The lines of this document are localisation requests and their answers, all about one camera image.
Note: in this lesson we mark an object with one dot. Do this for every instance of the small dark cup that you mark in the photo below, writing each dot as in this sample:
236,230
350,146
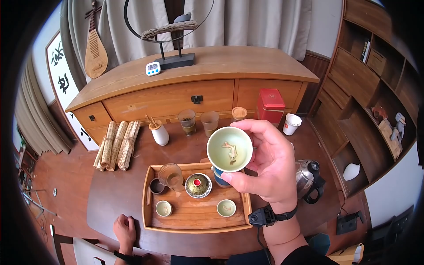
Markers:
156,186

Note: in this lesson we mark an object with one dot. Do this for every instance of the wooden pipa lute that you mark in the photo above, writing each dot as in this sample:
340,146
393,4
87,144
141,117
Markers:
96,56

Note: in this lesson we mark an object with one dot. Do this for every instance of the red tin box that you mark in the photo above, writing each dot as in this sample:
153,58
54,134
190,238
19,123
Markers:
271,102

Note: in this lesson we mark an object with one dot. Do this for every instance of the wooden tea tray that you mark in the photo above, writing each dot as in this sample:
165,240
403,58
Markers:
195,215

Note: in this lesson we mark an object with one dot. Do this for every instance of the frosted glass jar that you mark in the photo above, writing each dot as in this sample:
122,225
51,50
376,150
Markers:
209,124

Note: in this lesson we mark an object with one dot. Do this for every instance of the black power strip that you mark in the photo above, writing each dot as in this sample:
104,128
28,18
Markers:
346,225

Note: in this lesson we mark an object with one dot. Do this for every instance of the wooden sideboard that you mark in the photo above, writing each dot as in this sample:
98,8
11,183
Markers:
185,99

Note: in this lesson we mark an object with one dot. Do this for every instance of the person's right fingers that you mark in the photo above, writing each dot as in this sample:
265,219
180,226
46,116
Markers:
257,159

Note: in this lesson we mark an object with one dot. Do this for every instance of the grey window curtain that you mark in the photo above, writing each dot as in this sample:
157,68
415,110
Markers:
258,23

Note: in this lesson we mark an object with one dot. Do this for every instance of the blue ceramic cup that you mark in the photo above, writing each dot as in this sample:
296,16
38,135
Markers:
218,180

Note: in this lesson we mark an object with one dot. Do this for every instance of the white paper cup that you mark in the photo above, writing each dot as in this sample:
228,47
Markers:
291,125

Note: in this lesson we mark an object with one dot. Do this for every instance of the steel electric kettle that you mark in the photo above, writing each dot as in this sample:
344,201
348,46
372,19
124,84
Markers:
303,179

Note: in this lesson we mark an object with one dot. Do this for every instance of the beige side curtain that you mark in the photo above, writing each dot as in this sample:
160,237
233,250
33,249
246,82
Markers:
36,109

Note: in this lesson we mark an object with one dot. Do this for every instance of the wooden chair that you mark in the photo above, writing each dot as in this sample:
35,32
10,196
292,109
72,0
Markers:
59,240

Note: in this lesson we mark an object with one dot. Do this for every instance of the person's left fingers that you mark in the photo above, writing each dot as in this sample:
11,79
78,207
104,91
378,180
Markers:
124,220

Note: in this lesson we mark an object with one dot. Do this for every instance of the clear glass tea jar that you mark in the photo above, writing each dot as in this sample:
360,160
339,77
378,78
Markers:
187,124

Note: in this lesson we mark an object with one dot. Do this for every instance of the bamboo slip scroll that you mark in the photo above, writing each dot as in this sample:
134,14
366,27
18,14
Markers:
108,144
127,135
98,159
131,149
116,147

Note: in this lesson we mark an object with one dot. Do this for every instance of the person's right hand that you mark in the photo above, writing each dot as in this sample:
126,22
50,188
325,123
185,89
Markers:
275,165

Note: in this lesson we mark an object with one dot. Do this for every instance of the person's left hand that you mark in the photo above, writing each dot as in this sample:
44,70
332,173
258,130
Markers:
124,232

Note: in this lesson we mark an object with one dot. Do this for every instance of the wooden shelf unit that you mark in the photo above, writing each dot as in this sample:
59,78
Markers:
351,76

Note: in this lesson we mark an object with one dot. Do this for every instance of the green fish teacup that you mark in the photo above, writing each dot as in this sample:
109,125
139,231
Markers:
228,139
164,208
226,208

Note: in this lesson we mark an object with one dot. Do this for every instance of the framed calligraphy panel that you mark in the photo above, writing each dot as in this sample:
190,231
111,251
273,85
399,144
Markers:
63,82

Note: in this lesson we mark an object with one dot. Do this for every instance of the wooden tea tools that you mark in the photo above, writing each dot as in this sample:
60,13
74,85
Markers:
151,121

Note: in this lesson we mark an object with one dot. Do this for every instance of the white digital timer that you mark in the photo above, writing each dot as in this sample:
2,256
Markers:
152,68

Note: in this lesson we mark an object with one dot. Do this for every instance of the gold lidded gaiwan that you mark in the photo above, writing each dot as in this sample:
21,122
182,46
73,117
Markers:
198,185

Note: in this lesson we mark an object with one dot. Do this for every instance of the teal waste bin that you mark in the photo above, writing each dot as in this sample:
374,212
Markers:
319,243

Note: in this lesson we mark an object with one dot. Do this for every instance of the white ceramic tool vase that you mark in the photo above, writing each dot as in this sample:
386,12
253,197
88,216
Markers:
160,135

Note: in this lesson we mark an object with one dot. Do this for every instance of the person's right thumb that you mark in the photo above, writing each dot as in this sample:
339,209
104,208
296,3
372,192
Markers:
241,184

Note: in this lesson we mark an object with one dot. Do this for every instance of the person's right index finger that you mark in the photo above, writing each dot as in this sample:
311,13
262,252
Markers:
255,125

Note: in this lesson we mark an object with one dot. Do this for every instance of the black wrist band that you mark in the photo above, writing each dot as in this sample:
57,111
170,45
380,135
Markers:
261,217
127,257

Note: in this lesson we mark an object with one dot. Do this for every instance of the jar with wooden lid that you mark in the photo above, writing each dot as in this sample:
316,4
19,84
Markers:
239,113

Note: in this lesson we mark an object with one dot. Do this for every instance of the glass fairness pitcher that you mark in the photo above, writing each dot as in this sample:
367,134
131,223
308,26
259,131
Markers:
170,177

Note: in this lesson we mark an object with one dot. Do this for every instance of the brown paper bag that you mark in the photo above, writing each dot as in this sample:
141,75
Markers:
347,255

